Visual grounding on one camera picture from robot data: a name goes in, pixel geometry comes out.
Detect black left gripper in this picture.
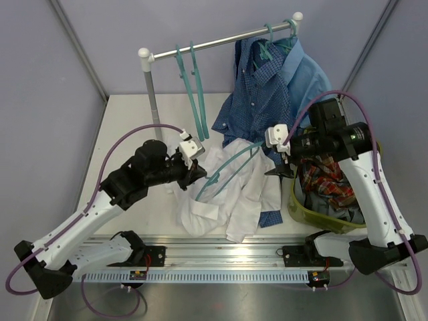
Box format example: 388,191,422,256
146,152,207,191

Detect teal hanger of white shirt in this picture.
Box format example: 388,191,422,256
194,140,265,202

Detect red brown plaid shirt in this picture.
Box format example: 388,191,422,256
298,154,356,210

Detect white shirt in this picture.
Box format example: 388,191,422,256
165,138,282,243

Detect grey shirt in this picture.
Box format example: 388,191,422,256
304,192,365,225

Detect teal hanger of plaid shirt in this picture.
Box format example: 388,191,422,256
190,41,210,140

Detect dark blue checked shirt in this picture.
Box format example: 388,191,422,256
211,36,295,229

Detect light blue shirt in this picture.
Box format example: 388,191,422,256
274,37,332,120

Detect teal hanger of grey shirt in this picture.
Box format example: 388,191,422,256
175,45,205,141

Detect teal hanger of checked shirt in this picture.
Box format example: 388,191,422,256
257,23,274,62

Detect teal hanger of blue shirt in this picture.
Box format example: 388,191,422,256
278,19,298,54

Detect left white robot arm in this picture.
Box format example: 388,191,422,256
14,138,207,300

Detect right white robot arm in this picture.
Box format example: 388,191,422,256
265,98,427,275

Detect green laundry basket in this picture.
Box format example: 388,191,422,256
288,140,383,234

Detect metal clothes rack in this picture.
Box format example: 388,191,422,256
138,11,304,141

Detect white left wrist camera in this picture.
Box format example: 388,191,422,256
178,130,205,169

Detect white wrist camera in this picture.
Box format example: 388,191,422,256
265,124,291,156
178,130,205,169

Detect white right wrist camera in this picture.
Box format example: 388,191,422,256
265,124,291,156

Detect aluminium mounting rail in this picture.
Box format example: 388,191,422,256
76,233,409,268

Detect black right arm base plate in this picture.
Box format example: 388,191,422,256
282,245,344,268

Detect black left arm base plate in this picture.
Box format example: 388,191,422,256
108,245,167,268

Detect white slotted cable duct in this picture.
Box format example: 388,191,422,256
85,270,309,284

